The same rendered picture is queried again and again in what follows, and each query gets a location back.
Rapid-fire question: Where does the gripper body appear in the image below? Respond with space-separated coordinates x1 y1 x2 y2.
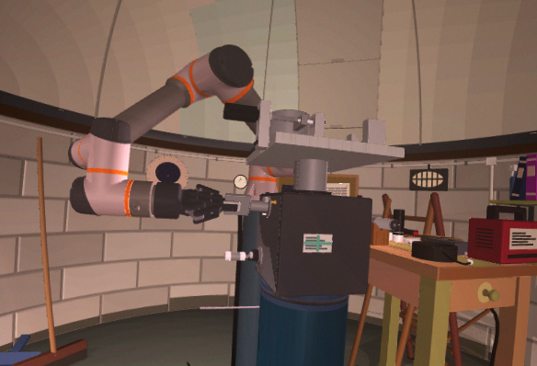
153 182 196 220

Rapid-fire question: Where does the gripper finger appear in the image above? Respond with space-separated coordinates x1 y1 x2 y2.
183 203 228 225
183 183 228 205

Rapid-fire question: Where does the grey lock wing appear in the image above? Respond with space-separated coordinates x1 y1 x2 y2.
223 192 272 216

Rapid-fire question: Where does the black azimuth knob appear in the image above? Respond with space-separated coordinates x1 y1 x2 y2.
223 103 261 123

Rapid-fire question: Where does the grey pier column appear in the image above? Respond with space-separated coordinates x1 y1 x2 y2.
293 158 329 193

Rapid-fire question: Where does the dark grey pier box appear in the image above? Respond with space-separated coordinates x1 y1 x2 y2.
255 190 373 298

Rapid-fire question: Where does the blue round pier base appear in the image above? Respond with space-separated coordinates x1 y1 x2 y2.
256 277 350 366

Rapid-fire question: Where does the wooden cradle block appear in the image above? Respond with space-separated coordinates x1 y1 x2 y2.
371 223 391 247

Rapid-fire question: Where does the round star chart disc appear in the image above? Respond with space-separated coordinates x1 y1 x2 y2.
144 153 190 189

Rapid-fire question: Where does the wooden broom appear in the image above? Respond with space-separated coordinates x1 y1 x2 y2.
12 136 88 366

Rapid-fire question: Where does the brown wooden tripod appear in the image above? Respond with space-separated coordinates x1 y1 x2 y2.
348 191 495 366

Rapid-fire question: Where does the blue dustpan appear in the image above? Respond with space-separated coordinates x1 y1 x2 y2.
0 334 42 366

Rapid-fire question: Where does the wooden table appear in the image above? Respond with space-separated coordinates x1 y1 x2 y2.
367 244 537 366

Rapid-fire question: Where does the red power box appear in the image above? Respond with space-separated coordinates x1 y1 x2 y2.
466 203 537 266

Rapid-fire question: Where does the blue book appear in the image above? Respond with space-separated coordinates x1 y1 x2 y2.
508 155 528 201

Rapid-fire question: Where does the white crank handle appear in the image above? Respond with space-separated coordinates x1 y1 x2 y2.
224 248 261 263

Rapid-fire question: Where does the grey cylinder mount hub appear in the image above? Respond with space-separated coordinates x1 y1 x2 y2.
269 109 312 137

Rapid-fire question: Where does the light grey mount plate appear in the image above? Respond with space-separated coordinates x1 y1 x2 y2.
246 100 406 175

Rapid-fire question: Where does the wood framed wall notice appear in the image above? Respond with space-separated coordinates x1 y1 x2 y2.
275 174 360 199

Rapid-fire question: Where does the dark dome rail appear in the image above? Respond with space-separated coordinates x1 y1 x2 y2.
0 82 537 162

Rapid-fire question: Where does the black oval wall vent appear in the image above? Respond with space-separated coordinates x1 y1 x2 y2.
408 167 450 192

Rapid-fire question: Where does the black ring with cable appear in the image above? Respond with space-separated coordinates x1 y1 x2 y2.
410 239 474 267

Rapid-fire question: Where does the olive wall shelf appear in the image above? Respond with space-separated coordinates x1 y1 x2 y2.
487 198 537 207

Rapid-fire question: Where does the black power cable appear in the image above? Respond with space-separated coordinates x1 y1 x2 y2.
486 307 501 366

